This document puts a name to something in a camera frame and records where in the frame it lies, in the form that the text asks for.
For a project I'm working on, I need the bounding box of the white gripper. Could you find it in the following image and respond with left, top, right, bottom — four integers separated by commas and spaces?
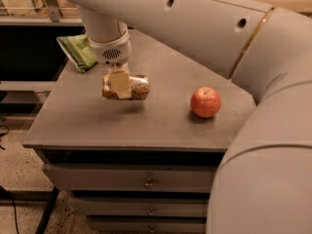
89, 31, 132, 99

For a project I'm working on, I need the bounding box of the orange soda can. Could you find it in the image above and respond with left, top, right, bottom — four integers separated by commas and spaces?
102, 75, 150, 100

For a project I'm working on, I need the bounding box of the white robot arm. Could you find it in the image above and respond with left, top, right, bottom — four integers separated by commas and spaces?
69, 0, 312, 234

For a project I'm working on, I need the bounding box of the green chip bag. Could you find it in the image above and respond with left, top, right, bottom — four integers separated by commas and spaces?
57, 34, 98, 73

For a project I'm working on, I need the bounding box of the red apple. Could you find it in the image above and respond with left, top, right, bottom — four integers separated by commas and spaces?
190, 87, 221, 118

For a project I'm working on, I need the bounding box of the grey drawer cabinet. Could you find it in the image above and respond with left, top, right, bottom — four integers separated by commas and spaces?
23, 30, 255, 234

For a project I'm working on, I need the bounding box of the top drawer knob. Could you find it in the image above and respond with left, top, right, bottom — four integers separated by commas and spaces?
143, 177, 154, 189

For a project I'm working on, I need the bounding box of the middle drawer knob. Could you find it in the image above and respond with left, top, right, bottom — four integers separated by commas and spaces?
148, 208, 155, 216

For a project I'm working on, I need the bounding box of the metal railing post left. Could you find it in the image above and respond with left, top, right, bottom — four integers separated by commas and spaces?
45, 0, 60, 22

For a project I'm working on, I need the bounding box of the black floor cable left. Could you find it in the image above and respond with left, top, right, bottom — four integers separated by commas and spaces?
0, 184, 21, 234

